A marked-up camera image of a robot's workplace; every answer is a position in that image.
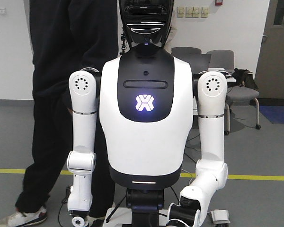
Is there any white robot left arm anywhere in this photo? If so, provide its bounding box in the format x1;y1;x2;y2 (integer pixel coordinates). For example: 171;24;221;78
67;68;98;227

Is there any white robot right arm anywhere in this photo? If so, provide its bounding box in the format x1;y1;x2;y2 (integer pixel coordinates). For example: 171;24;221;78
167;71;228;227

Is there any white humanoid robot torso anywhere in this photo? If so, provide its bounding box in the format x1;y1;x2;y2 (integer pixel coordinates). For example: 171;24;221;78
99;48;193;190

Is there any black robot head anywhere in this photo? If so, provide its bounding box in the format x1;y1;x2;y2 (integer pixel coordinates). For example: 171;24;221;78
119;0;174;48

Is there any grey office chair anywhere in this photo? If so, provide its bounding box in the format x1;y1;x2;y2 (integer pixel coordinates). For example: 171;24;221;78
207;50;261;135

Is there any person in black clothes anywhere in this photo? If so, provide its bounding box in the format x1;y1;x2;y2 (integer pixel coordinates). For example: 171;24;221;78
0;0;119;227

